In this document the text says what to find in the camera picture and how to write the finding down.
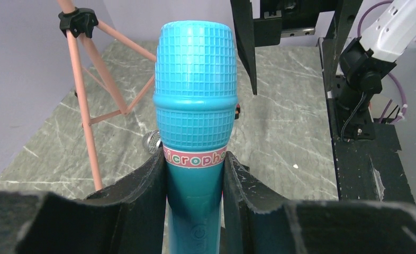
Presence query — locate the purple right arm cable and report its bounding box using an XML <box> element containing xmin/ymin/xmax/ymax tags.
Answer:
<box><xmin>356</xmin><ymin>0</ymin><xmax>416</xmax><ymax>124</ymax></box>

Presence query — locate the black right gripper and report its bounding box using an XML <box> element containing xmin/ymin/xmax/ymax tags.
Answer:
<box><xmin>230</xmin><ymin>0</ymin><xmax>363</xmax><ymax>95</ymax></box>

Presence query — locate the blue toy microphone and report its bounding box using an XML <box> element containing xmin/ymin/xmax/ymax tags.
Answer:
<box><xmin>153</xmin><ymin>20</ymin><xmax>238</xmax><ymax>253</ymax></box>

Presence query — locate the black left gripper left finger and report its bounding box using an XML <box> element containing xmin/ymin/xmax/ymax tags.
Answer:
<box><xmin>0</xmin><ymin>150</ymin><xmax>167</xmax><ymax>253</ymax></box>

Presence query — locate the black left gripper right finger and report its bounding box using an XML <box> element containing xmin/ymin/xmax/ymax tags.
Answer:
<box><xmin>222</xmin><ymin>152</ymin><xmax>416</xmax><ymax>253</ymax></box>

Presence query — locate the black glitter microphone silver head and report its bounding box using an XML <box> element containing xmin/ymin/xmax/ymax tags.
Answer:
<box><xmin>142</xmin><ymin>130</ymin><xmax>162</xmax><ymax>154</ymax></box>

